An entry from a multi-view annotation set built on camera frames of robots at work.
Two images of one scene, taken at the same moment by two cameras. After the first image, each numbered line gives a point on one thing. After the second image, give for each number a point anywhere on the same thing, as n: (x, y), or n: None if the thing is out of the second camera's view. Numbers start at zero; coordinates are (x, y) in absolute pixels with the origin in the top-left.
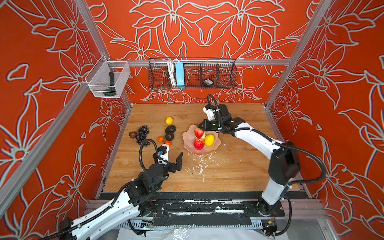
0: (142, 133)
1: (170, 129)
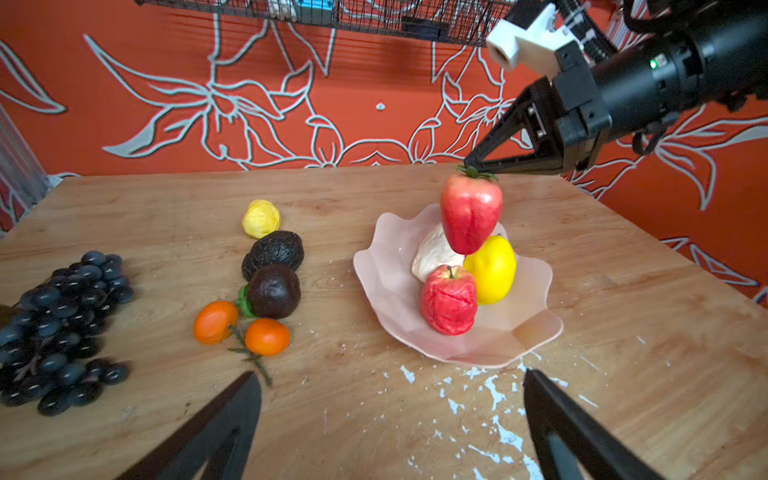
0: (48, 344)
1: (281, 246)
